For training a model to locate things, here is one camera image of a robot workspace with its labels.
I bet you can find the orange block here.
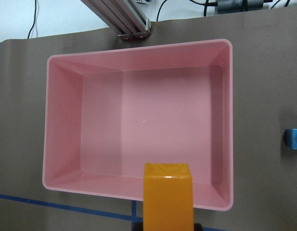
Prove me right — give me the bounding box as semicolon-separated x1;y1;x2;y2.
143;163;194;231

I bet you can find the aluminium frame post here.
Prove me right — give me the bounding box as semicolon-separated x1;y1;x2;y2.
82;0;151;40

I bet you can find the pink plastic box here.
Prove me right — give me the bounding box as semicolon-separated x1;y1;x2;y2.
42;39;234;211

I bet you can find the small blue block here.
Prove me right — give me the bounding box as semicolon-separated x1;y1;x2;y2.
285;128;297;150

